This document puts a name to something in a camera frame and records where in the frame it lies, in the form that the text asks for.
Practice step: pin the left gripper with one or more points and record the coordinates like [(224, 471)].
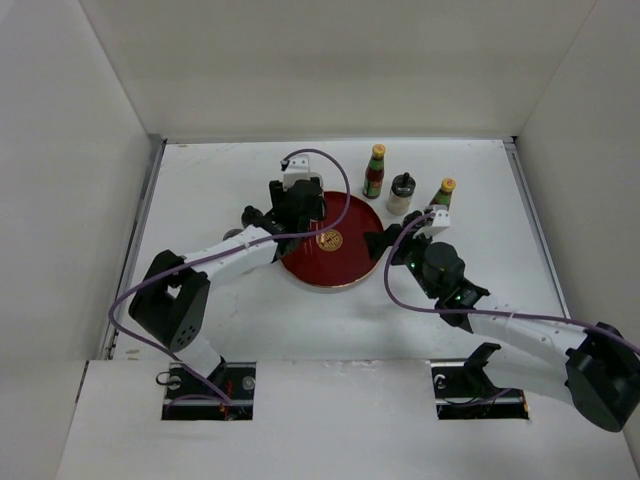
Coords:
[(278, 193)]

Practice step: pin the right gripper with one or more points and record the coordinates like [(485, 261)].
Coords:
[(377, 241)]

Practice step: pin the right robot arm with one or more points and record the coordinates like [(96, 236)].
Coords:
[(591, 367)]

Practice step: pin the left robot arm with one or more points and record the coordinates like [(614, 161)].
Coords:
[(172, 310)]

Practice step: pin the red round tray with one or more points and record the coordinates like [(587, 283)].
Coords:
[(338, 257)]

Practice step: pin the small black-capped powder bottle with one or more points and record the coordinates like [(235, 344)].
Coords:
[(250, 215)]

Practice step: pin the left green-label sauce bottle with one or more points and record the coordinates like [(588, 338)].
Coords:
[(374, 173)]

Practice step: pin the green-label sauce bottle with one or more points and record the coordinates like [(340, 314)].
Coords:
[(374, 173), (443, 195)]

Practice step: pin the far black-lid seasoning jar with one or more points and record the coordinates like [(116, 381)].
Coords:
[(401, 194)]

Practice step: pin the black-top grinder bottle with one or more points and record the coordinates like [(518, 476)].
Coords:
[(232, 233)]

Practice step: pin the right green-label sauce bottle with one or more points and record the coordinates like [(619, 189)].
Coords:
[(443, 195)]

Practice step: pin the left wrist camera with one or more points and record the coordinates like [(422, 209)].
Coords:
[(295, 168)]

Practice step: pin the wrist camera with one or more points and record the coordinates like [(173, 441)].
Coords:
[(437, 220), (295, 168)]

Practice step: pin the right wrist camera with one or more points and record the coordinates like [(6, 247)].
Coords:
[(437, 220)]

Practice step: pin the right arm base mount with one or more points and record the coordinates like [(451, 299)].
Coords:
[(465, 394)]

